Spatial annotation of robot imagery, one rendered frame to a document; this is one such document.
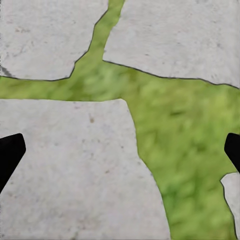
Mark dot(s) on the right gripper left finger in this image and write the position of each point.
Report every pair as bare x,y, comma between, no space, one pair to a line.
12,149

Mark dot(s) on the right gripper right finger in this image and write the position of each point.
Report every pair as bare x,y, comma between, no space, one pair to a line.
232,149

